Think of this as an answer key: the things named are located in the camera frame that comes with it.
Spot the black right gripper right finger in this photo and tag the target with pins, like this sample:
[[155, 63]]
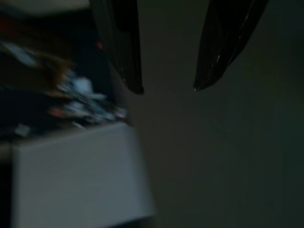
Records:
[[221, 47]]

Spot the cluttered dark pile of items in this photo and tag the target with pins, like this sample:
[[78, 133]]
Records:
[[78, 99]]

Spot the white cabinet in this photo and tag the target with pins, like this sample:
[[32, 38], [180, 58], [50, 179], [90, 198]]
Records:
[[78, 175]]

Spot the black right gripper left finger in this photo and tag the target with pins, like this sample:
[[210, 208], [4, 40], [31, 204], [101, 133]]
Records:
[[123, 42]]

